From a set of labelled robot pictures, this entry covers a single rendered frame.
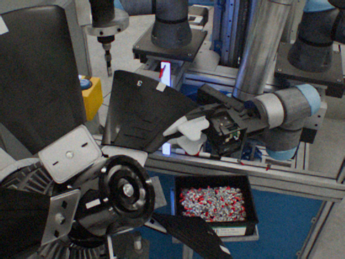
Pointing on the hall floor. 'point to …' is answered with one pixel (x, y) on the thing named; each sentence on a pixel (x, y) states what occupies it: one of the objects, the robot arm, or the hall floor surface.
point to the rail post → (319, 229)
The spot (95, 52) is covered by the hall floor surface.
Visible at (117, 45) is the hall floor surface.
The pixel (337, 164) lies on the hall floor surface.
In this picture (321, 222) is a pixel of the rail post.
